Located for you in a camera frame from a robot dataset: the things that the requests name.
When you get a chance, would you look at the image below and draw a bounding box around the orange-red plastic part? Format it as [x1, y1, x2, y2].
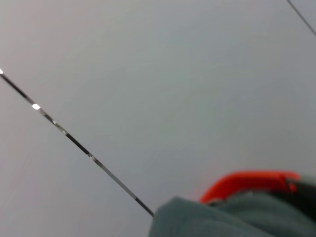
[199, 169, 301, 204]

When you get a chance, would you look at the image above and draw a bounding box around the grey-green perforated storage box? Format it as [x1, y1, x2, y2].
[148, 192, 316, 237]

